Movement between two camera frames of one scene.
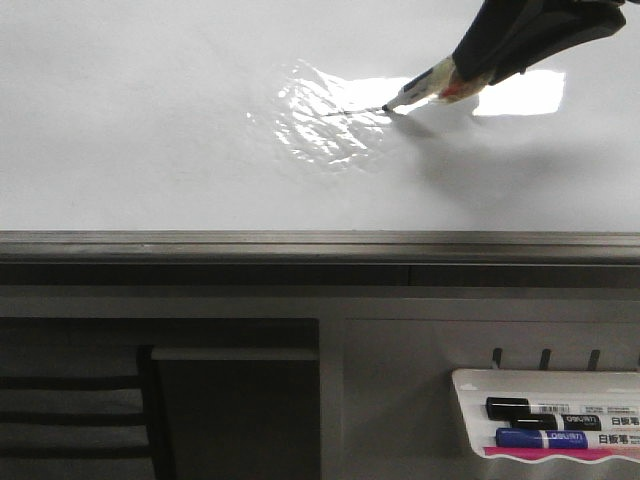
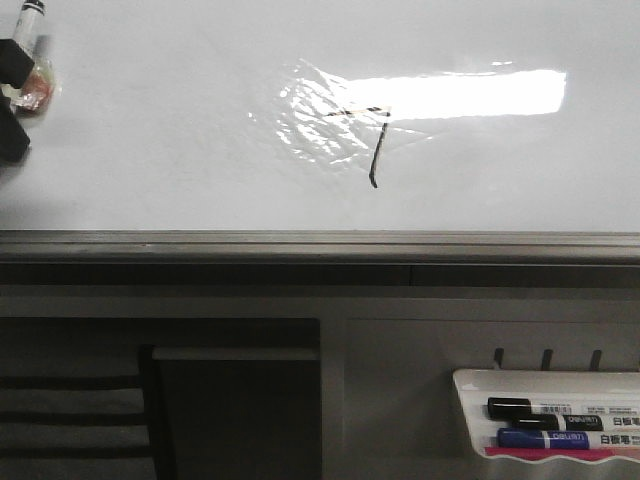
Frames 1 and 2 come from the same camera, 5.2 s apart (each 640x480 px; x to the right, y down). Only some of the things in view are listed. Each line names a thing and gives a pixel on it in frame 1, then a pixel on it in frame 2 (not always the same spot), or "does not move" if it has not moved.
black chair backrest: x=81 y=412 does not move
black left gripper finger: x=501 y=23 → x=14 y=140
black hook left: x=497 y=356 does not move
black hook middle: x=545 y=358 does not move
